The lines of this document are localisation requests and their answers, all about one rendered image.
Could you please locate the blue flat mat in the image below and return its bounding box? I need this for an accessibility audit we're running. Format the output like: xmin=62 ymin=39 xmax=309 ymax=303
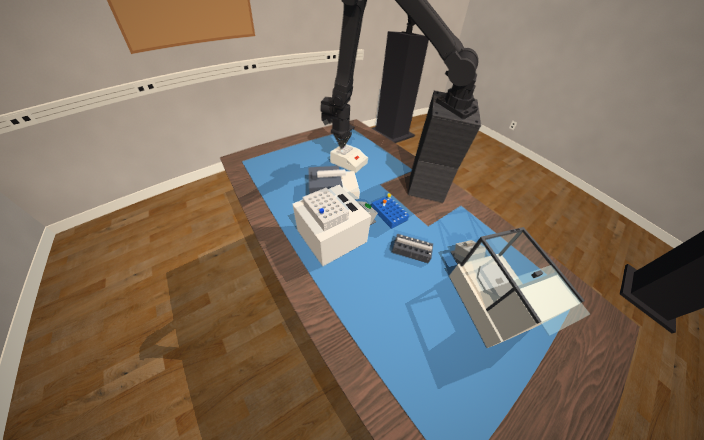
xmin=242 ymin=130 xmax=558 ymax=440

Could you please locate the blue tube rack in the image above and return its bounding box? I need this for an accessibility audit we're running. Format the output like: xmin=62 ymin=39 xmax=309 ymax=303
xmin=371 ymin=196 xmax=409 ymax=229

